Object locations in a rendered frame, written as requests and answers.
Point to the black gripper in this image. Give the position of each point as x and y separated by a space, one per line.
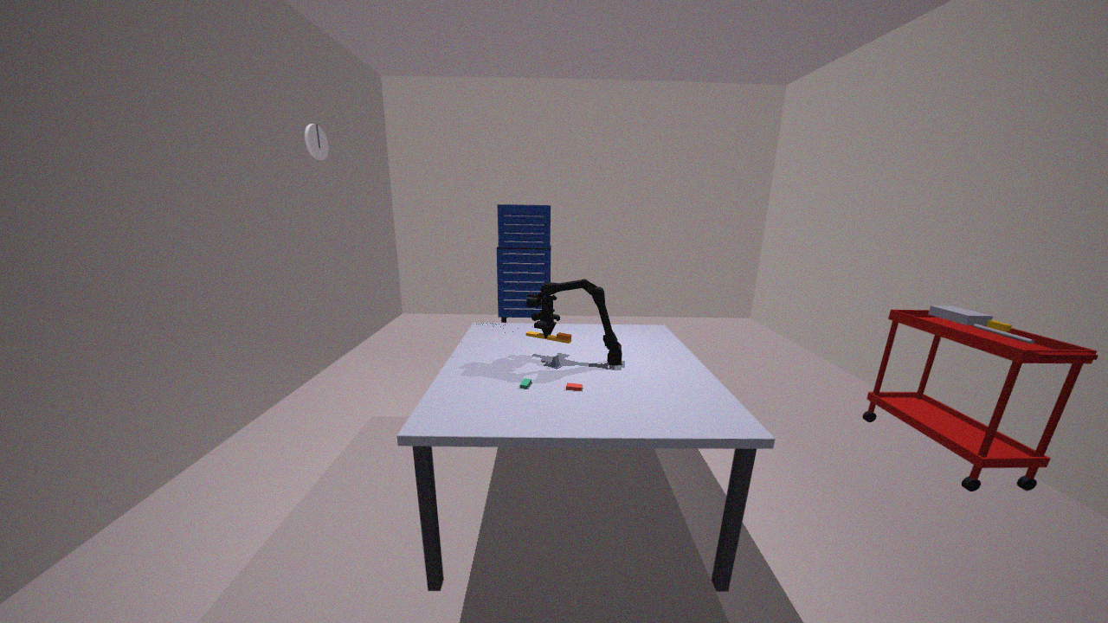
548 324

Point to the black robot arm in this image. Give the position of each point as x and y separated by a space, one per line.
597 293

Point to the orange long bar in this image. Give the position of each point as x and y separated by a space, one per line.
560 337

